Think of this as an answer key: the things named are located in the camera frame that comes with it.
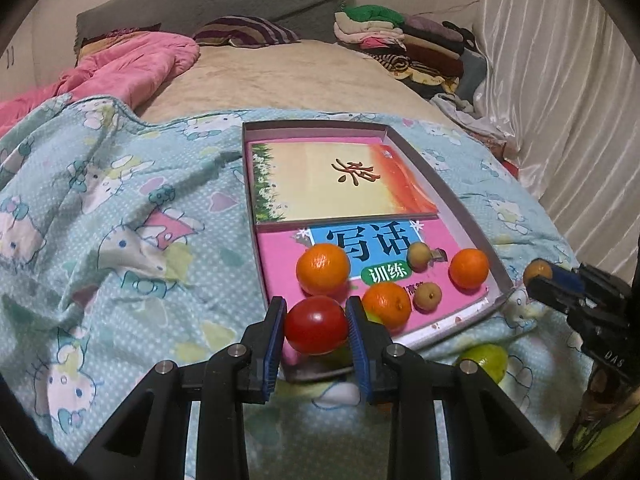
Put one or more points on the grey cardboard box tray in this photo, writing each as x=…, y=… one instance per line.
x=480, y=240

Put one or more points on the pink quilt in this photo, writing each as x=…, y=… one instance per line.
x=130, y=65

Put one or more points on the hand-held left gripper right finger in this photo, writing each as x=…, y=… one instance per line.
x=360, y=347

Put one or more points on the large orange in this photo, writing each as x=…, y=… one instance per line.
x=386, y=305
x=322, y=269

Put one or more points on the person's right forearm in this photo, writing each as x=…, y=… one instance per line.
x=615, y=435

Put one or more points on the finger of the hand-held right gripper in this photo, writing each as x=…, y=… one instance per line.
x=567, y=279
x=547, y=295

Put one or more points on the small brown longan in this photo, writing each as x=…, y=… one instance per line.
x=427, y=296
x=418, y=255
x=536, y=270

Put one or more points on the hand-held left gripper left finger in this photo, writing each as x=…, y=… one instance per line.
x=272, y=347

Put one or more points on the red tomato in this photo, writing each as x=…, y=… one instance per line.
x=315, y=325

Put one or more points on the striped pillow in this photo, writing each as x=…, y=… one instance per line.
x=245, y=31

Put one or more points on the pink and blue book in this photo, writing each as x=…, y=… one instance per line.
x=280, y=260

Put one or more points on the small orange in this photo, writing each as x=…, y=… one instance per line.
x=468, y=268

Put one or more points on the pile of folded clothes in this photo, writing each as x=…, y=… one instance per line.
x=415, y=45

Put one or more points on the beige bed sheet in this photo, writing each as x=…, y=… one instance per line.
x=300, y=80

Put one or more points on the beige and orange book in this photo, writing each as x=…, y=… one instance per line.
x=320, y=180

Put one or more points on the green apple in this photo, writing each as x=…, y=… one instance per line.
x=342, y=356
x=487, y=361

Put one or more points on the cartoon cat printed blanket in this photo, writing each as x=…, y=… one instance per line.
x=125, y=220

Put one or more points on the white curtain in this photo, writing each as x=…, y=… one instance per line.
x=560, y=85

